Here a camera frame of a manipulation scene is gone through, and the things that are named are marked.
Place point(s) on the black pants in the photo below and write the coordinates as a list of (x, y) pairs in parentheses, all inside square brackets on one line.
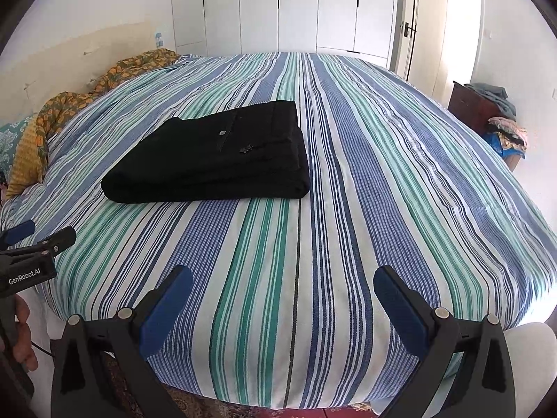
[(209, 161)]

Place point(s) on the white door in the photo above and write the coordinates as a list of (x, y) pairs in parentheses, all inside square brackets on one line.
[(404, 8)]

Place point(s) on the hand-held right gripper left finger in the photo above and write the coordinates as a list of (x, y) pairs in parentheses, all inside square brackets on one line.
[(167, 309)]

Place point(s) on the person's left hand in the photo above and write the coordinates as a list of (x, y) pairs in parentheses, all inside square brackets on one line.
[(24, 335)]

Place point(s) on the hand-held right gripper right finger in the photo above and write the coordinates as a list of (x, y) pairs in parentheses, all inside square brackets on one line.
[(400, 309)]

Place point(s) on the orange floral blanket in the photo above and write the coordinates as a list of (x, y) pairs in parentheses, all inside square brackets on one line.
[(130, 65)]

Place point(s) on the striped bed sheet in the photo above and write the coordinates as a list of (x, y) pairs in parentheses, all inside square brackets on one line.
[(348, 226)]

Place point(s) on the dark wooden cabinet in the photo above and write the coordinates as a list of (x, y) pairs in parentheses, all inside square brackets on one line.
[(470, 109)]

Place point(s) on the yellow knit blanket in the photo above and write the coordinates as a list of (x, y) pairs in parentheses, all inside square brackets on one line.
[(26, 161)]

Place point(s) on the grey-blue cloth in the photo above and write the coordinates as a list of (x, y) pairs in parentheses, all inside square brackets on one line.
[(496, 96)]

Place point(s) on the teal patterned pillow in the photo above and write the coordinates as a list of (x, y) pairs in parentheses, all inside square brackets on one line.
[(11, 143)]

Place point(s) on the blue wall sticker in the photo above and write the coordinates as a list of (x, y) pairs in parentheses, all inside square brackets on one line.
[(159, 38)]

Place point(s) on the pink cloth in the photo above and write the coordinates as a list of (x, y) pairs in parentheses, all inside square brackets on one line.
[(511, 130)]

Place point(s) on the person's leg in white trousers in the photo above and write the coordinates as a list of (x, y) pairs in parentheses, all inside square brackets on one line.
[(531, 357)]

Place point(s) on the blue cloth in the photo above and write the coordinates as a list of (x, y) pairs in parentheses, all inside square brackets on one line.
[(500, 146)]

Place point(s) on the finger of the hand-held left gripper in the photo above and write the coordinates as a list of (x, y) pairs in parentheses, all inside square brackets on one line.
[(19, 228), (58, 238)]

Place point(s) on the white wardrobe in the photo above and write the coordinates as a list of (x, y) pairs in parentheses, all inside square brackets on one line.
[(261, 8)]

